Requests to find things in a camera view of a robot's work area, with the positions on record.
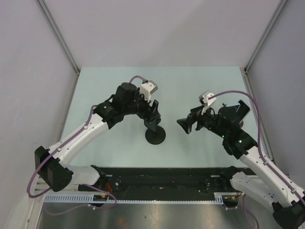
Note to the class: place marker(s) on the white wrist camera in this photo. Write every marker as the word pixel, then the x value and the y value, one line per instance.
pixel 147 89
pixel 206 100

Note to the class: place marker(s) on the aluminium frame post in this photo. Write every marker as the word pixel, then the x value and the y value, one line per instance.
pixel 267 31
pixel 57 34

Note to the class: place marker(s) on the grey slotted cable duct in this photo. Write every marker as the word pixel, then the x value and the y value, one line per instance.
pixel 196 198

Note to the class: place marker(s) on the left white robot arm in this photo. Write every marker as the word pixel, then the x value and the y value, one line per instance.
pixel 53 163

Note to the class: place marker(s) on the right aluminium frame post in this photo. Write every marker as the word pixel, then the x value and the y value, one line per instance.
pixel 267 31

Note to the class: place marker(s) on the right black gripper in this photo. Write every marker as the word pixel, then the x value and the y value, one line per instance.
pixel 187 123

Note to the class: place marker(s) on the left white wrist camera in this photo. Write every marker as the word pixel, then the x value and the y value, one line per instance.
pixel 147 89

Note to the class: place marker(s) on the black-screen blue-edged phone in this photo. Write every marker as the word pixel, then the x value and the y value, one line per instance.
pixel 242 112

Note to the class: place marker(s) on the left aluminium frame post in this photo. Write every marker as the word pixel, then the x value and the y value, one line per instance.
pixel 57 34

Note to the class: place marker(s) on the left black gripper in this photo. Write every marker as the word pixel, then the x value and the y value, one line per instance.
pixel 147 105

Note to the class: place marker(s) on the black smartphone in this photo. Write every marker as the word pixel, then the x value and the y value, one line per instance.
pixel 153 121

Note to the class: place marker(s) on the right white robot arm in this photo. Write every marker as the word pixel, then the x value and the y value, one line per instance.
pixel 276 191

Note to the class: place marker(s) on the black phone stand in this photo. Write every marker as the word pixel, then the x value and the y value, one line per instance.
pixel 157 137

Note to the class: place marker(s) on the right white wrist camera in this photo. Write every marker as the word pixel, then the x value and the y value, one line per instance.
pixel 206 100

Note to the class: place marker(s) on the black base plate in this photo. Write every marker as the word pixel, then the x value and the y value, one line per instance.
pixel 123 180

